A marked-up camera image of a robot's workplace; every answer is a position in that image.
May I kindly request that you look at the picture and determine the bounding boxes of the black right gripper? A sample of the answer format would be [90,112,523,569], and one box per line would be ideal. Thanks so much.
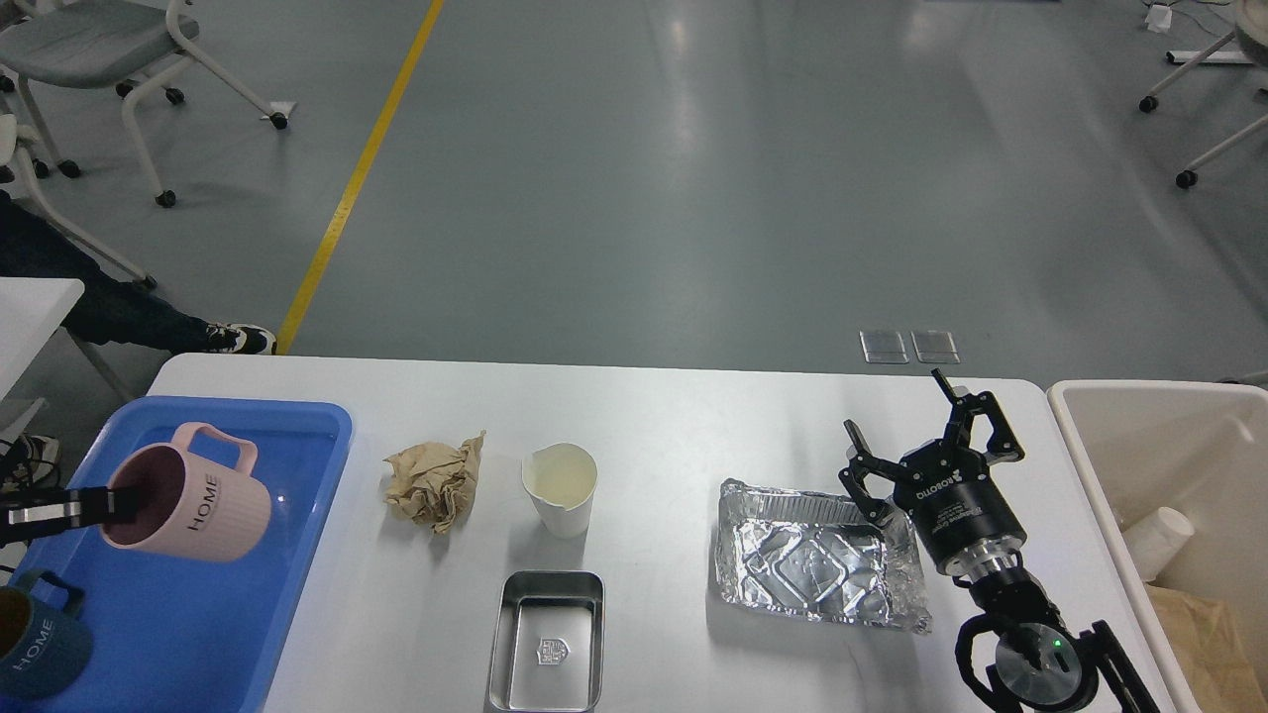
[839,368,1030,577]

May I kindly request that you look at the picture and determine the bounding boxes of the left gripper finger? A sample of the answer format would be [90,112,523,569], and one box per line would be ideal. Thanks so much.
[1,486,141,546]

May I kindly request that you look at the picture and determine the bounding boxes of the aluminium foil tray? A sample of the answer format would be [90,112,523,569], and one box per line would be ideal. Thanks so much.
[713,478,933,636]

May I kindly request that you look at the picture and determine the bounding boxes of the pink ribbed mug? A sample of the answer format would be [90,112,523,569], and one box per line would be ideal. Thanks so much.
[101,422,271,562]

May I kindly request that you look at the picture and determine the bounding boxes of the stainless steel rectangular box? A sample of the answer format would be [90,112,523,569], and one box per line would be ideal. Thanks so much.
[487,571,605,712]

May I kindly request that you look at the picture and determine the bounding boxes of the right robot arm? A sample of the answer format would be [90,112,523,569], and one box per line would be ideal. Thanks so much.
[838,369,1158,712]

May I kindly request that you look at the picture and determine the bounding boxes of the right floor outlet plate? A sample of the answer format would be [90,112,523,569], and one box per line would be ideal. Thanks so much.
[910,330,962,364]

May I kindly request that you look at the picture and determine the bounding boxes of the floor outlet plate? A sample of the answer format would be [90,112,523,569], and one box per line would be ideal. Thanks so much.
[858,330,910,365]
[910,330,962,364]

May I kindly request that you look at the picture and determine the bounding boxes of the left floor outlet plate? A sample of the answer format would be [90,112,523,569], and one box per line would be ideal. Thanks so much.
[858,330,910,365]

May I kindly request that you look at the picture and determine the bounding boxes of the dark blue mug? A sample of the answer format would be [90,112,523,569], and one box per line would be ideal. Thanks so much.
[1,568,93,700]

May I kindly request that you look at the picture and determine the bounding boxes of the white side table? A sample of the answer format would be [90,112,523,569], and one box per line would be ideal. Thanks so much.
[1,277,82,442]

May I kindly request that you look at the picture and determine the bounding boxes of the beige plastic bin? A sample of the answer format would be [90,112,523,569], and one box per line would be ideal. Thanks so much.
[1047,379,1267,712]

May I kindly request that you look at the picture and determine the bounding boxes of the person in dark jeans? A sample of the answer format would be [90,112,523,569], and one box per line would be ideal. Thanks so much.
[1,193,276,354]

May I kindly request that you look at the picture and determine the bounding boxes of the blue plastic tray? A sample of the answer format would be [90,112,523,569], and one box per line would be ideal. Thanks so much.
[3,396,353,712]

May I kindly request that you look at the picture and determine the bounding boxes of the white cup in bin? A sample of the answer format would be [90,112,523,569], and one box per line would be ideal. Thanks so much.
[1122,506,1196,582]

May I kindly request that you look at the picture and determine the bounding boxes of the brown paper in bin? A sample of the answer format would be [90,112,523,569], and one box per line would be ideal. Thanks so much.
[1145,585,1267,712]

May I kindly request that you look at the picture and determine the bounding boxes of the white paper cup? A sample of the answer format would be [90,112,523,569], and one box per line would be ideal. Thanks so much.
[521,443,598,539]

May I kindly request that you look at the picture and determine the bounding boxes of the white chair base right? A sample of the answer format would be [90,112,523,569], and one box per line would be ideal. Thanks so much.
[1139,0,1268,190]

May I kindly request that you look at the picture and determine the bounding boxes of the crumpled brown paper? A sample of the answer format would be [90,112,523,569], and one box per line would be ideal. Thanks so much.
[383,433,487,535]

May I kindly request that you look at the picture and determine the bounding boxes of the grey office chair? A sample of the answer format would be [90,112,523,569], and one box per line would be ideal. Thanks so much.
[1,1,289,208]

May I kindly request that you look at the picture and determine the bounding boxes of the black cables at left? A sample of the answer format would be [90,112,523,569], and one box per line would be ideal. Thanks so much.
[0,434,60,496]

